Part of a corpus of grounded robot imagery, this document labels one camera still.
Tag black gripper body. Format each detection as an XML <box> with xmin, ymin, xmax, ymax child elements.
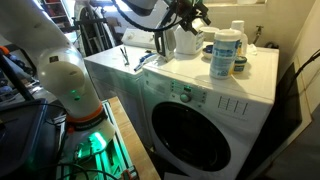
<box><xmin>171</xmin><ymin>0</ymin><xmax>205</xmax><ymax>23</ymax></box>

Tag white detergent jug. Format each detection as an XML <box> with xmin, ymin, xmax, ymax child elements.
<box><xmin>174</xmin><ymin>19</ymin><xmax>204</xmax><ymax>55</ymax></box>

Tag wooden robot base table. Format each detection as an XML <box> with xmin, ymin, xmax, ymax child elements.
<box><xmin>57</xmin><ymin>97</ymin><xmax>160</xmax><ymax>180</ymax></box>

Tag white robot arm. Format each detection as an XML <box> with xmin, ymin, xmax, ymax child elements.
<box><xmin>0</xmin><ymin>0</ymin><xmax>210</xmax><ymax>144</ymax></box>

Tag small white plastic bottle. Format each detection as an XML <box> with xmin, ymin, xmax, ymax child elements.
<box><xmin>230</xmin><ymin>20</ymin><xmax>249</xmax><ymax>57</ymax></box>

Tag dark blue small bowl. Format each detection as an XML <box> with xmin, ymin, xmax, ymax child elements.
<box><xmin>202</xmin><ymin>45</ymin><xmax>213</xmax><ymax>59</ymax></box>

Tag grey clothes iron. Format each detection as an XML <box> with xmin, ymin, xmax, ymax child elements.
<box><xmin>155</xmin><ymin>29</ymin><xmax>176</xmax><ymax>61</ymax></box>

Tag white wipes canister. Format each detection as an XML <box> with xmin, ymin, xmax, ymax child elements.
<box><xmin>210</xmin><ymin>29</ymin><xmax>242</xmax><ymax>79</ymax></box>

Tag white folded cloth box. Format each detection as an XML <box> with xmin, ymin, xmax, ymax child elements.
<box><xmin>121</xmin><ymin>28</ymin><xmax>155</xmax><ymax>49</ymax></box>

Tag small blue lidded jar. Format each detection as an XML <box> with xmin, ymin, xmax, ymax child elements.
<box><xmin>233</xmin><ymin>56</ymin><xmax>247</xmax><ymax>73</ymax></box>

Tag blue white toothbrush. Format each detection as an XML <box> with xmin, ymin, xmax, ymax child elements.
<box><xmin>134</xmin><ymin>53</ymin><xmax>156</xmax><ymax>72</ymax></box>

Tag dark metal tweezers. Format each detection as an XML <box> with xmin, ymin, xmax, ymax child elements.
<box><xmin>120</xmin><ymin>47</ymin><xmax>130</xmax><ymax>66</ymax></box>

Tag white dryer appliance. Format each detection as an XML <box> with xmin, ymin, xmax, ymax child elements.
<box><xmin>84</xmin><ymin>45</ymin><xmax>152</xmax><ymax>147</ymax></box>

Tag white front-load washing machine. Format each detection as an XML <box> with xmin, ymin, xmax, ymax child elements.
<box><xmin>143</xmin><ymin>47</ymin><xmax>279</xmax><ymax>180</ymax></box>

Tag bookshelf with books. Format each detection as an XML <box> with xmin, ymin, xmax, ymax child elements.
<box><xmin>38</xmin><ymin>0</ymin><xmax>71</xmax><ymax>33</ymax></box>

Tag dark laptop computer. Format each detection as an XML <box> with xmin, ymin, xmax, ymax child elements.
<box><xmin>0</xmin><ymin>99</ymin><xmax>47</xmax><ymax>180</ymax></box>

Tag wall water tap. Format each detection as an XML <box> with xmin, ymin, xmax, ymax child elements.
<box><xmin>252</xmin><ymin>25</ymin><xmax>264</xmax><ymax>44</ymax></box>

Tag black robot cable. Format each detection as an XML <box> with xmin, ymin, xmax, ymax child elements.
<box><xmin>111</xmin><ymin>0</ymin><xmax>183</xmax><ymax>33</ymax></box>

